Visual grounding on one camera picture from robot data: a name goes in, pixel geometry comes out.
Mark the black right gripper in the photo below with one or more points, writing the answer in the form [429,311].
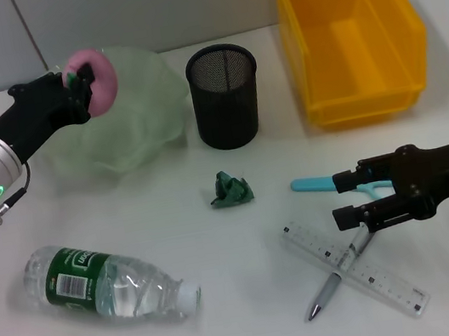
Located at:
[445,174]

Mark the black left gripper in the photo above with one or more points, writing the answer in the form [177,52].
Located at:
[38,113]

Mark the pink peach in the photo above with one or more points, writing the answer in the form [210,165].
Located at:
[104,93]

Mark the blue scissors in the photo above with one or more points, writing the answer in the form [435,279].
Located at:
[309,185]

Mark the green plastic scrap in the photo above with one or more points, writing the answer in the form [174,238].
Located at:
[230,190]

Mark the clear green-label water bottle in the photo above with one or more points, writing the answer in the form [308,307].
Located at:
[75,279]

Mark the green glass fruit plate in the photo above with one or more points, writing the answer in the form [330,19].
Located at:
[145,103]

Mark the clear silver pen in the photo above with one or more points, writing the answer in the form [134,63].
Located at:
[328,288]

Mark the transparent plastic ruler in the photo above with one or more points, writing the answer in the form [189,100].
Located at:
[396,290]

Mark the black mesh pen holder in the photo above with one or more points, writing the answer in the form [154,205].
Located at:
[227,107]

